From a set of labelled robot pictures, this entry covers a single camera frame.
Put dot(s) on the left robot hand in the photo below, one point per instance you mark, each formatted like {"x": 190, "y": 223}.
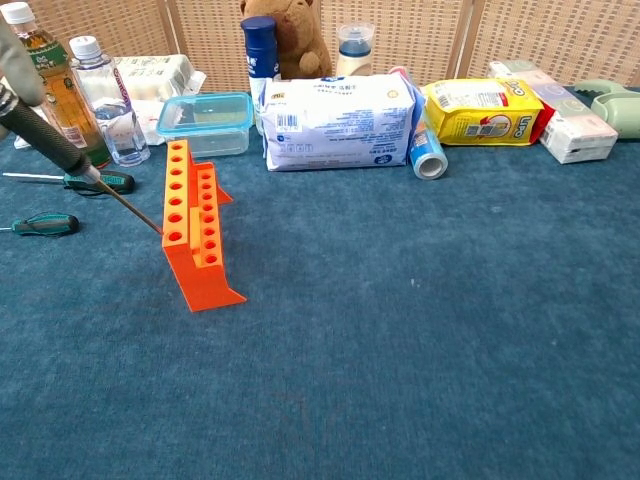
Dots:
{"x": 22, "y": 70}

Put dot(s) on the silver black precision screwdriver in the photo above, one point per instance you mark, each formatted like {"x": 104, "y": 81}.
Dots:
{"x": 50, "y": 135}

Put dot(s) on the large green screwdriver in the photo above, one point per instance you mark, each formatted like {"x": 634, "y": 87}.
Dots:
{"x": 117, "y": 182}

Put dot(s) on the small green screwdriver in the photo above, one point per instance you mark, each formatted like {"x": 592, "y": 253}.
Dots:
{"x": 45, "y": 224}

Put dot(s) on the orange tool rack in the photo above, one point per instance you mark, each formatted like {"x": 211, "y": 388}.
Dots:
{"x": 205, "y": 280}

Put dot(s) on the green tea bottle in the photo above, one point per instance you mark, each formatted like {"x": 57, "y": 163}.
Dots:
{"x": 60, "y": 90}

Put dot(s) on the clear water bottle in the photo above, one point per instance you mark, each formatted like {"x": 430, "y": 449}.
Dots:
{"x": 120, "y": 130}

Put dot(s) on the clear container blue lid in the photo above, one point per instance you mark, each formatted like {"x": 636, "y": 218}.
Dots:
{"x": 210, "y": 120}

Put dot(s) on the blue white spray can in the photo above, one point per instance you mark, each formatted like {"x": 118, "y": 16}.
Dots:
{"x": 260, "y": 50}

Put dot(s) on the brown capybara plush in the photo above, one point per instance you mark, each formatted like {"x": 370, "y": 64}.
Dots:
{"x": 305, "y": 35}

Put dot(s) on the white wet wipes pack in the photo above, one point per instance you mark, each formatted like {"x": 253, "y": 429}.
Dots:
{"x": 340, "y": 125}

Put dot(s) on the mayonnaise squeeze bottle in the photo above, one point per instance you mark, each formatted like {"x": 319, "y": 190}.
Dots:
{"x": 354, "y": 57}

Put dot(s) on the blue table carpet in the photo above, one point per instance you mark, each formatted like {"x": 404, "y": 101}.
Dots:
{"x": 375, "y": 325}

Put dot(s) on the yellow snack bag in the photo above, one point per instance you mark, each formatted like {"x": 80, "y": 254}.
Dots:
{"x": 480, "y": 115}

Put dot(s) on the red package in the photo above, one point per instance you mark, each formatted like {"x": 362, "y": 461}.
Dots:
{"x": 545, "y": 122}

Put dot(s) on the wicker folding screen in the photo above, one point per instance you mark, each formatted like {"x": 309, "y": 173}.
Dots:
{"x": 550, "y": 35}

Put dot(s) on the pastel tissue box pack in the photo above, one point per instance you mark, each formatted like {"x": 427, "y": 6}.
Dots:
{"x": 575, "y": 125}

